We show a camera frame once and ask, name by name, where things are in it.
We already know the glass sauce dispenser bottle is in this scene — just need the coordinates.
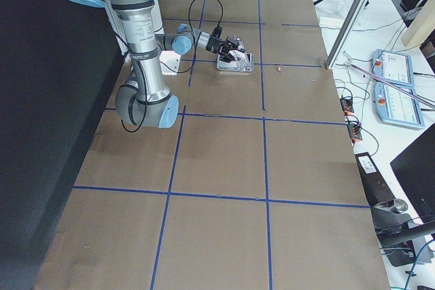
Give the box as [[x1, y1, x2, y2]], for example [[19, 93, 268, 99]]
[[220, 36, 253, 72]]

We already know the upper blue teach pendant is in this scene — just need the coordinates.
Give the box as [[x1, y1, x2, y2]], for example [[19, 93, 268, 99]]
[[372, 49, 415, 86]]

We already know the lower blue teach pendant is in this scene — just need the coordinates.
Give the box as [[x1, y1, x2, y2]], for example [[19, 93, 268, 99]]
[[373, 82, 425, 129]]

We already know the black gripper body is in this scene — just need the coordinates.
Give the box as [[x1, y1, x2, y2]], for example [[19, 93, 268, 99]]
[[206, 35, 228, 55]]

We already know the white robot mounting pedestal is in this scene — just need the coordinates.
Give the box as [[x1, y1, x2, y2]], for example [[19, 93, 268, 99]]
[[124, 0, 181, 77]]

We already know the black box with label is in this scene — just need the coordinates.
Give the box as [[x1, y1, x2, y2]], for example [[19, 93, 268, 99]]
[[355, 152, 396, 206]]

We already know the black monitor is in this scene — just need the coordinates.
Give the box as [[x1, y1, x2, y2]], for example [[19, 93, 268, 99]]
[[390, 126, 434, 221]]

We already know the wooden plank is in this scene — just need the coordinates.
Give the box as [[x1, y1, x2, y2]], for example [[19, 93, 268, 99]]
[[402, 0, 435, 48]]

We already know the digital kitchen scale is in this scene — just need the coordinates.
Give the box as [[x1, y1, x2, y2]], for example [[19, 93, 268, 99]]
[[217, 53, 254, 73]]

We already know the blue teach pendant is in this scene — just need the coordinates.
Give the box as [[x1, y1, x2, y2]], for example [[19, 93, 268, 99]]
[[372, 49, 415, 86], [373, 82, 425, 129]]

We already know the aluminium frame post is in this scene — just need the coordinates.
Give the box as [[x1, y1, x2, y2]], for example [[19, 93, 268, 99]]
[[325, 0, 367, 69]]

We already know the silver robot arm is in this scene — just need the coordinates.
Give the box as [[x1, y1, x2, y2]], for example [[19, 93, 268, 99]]
[[70, 0, 244, 128]]

